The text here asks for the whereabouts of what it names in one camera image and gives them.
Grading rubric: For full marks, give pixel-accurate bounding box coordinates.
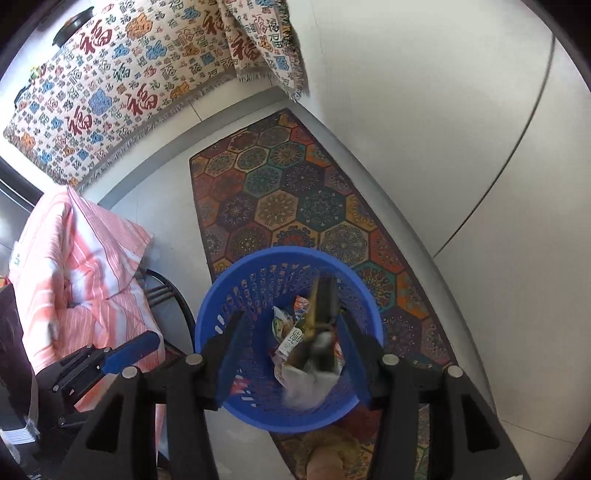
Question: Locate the black round lid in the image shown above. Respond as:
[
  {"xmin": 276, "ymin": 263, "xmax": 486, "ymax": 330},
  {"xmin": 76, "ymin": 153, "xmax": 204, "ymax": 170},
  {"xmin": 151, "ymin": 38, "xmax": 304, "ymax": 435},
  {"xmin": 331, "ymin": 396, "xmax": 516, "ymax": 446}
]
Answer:
[{"xmin": 52, "ymin": 13, "xmax": 94, "ymax": 48}]

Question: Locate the floral paper package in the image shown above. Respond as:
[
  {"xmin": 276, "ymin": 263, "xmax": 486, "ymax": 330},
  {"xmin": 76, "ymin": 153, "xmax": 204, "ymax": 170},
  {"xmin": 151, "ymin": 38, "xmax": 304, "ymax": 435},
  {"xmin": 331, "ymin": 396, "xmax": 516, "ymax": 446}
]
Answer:
[{"xmin": 276, "ymin": 362, "xmax": 345, "ymax": 412}]

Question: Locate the person's foot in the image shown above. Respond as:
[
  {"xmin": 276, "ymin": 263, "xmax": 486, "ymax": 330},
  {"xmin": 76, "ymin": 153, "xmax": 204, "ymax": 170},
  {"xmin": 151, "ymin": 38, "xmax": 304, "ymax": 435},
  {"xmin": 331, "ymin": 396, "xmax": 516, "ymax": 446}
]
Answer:
[{"xmin": 305, "ymin": 447, "xmax": 352, "ymax": 480}]

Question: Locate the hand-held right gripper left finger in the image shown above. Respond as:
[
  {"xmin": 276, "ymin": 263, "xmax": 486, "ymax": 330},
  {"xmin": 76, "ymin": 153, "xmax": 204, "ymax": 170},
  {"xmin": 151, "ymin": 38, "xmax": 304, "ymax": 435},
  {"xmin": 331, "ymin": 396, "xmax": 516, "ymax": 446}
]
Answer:
[{"xmin": 62, "ymin": 310, "xmax": 245, "ymax": 480}]

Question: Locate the yellow snack bag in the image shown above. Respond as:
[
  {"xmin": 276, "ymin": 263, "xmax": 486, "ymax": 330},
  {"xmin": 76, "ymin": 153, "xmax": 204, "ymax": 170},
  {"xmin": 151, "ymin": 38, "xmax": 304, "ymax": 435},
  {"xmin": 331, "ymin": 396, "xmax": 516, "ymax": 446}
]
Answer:
[{"xmin": 298, "ymin": 276, "xmax": 343, "ymax": 374}]

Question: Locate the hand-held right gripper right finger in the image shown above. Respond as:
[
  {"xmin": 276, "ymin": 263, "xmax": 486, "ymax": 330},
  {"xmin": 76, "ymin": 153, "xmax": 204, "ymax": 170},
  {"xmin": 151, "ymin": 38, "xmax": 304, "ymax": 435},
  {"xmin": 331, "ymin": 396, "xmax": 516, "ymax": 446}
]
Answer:
[{"xmin": 336, "ymin": 314, "xmax": 527, "ymax": 480}]

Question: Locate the blue plastic wastebasket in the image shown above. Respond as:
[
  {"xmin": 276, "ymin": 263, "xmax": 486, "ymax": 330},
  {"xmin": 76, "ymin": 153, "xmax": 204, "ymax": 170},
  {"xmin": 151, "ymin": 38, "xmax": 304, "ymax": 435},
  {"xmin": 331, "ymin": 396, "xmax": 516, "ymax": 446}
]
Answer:
[{"xmin": 194, "ymin": 246, "xmax": 385, "ymax": 433}]

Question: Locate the colourful hexagon patterned rug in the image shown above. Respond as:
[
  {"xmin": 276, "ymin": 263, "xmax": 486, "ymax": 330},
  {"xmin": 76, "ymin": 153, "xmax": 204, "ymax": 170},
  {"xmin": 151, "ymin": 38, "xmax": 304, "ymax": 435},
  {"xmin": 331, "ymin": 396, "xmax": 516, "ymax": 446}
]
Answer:
[{"xmin": 188, "ymin": 108, "xmax": 458, "ymax": 480}]

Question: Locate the black metal chair frame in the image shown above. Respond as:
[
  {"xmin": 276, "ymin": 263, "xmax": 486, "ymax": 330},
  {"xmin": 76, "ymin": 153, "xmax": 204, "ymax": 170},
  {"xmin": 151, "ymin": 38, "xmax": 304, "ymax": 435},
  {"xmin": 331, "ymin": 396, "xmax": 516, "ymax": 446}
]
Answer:
[{"xmin": 139, "ymin": 270, "xmax": 197, "ymax": 358}]

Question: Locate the green white milk carton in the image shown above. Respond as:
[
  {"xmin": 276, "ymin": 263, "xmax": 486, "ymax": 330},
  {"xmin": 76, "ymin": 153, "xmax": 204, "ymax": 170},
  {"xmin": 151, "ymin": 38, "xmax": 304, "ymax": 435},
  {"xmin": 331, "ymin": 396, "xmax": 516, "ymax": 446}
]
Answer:
[{"xmin": 277, "ymin": 329, "xmax": 315, "ymax": 370}]

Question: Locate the dark cloth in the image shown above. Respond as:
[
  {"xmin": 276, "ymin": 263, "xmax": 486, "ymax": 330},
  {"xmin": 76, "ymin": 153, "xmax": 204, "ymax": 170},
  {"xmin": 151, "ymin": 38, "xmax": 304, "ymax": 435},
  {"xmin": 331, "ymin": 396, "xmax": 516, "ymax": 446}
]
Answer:
[{"xmin": 0, "ymin": 284, "xmax": 40, "ymax": 416}]

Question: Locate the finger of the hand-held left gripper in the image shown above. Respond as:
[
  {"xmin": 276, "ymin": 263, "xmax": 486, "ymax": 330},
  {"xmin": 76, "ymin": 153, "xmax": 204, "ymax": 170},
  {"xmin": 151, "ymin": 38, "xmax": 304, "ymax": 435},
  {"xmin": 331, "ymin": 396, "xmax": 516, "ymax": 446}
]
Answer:
[{"xmin": 52, "ymin": 331, "xmax": 161, "ymax": 394}]

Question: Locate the pink white striped tablecloth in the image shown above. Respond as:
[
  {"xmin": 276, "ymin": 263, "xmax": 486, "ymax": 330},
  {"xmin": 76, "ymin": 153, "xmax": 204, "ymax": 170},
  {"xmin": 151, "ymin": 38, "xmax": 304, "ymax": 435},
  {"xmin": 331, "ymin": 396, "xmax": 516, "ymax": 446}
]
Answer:
[{"xmin": 9, "ymin": 185, "xmax": 167, "ymax": 462}]

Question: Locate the printed blanket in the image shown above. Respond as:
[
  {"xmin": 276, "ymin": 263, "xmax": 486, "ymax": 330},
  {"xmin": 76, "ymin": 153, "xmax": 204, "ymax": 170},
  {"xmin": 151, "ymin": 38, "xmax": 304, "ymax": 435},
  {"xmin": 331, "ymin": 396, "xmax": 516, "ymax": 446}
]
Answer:
[{"xmin": 2, "ymin": 0, "xmax": 310, "ymax": 192}]

